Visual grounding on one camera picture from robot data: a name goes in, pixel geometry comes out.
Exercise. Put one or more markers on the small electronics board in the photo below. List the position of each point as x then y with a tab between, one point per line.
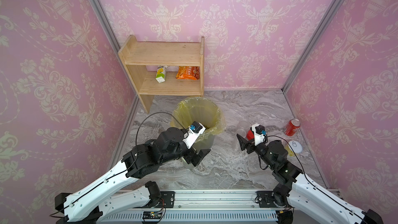
151	215

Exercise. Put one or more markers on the green white carton box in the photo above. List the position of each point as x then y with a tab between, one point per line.
161	74

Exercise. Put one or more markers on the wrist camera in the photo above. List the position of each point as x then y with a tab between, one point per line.
192	133
260	134

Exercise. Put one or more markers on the white round object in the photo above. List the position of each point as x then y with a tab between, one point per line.
295	147

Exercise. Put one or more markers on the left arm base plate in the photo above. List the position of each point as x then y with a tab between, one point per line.
167	200

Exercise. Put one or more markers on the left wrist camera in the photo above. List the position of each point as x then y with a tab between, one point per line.
192	133

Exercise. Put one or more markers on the orange snack bag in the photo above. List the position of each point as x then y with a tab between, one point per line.
188	72

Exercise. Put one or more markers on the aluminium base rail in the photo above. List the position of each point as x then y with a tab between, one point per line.
211	207

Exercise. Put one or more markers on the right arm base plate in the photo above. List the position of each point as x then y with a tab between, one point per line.
270	199

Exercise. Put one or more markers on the yellow plastic bin liner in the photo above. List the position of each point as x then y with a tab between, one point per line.
199	112

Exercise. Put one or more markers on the jar with green lid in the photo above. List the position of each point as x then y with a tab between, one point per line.
185	161

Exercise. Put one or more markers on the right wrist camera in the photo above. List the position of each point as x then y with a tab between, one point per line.
260	134

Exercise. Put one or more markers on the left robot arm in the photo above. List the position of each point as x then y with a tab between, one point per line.
101	199

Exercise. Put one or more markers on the wooden two-tier shelf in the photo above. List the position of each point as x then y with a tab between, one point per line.
137	55

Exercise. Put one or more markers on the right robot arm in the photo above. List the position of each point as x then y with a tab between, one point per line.
299	191

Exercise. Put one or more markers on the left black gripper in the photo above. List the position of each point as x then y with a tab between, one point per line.
200	156

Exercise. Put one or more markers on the red jar lid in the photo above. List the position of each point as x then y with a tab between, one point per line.
250	135

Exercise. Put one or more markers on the mesh trash bin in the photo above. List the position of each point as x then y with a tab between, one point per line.
205	140

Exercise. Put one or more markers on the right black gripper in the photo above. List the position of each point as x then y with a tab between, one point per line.
246	145

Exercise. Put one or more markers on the clear plastic jar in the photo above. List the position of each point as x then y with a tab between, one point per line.
242	128

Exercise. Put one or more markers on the red soda can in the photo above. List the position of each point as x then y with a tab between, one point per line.
292	126

